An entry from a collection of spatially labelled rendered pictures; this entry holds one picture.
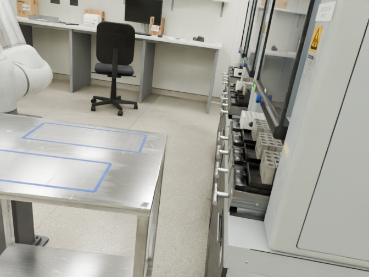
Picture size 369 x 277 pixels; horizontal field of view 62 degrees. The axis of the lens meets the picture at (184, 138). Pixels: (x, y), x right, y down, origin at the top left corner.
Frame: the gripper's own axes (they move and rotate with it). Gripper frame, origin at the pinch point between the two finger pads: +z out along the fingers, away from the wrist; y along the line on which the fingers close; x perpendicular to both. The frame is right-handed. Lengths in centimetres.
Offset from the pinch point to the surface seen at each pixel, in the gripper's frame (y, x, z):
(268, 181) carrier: 41, 74, 36
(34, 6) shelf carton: -346, -223, 13
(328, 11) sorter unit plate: 51, 75, -4
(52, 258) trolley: 25, 6, 92
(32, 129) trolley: 29.4, 3.5, 38.0
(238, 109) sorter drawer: -44, 70, 41
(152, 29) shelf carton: -334, -42, 22
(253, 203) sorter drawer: 42, 72, 42
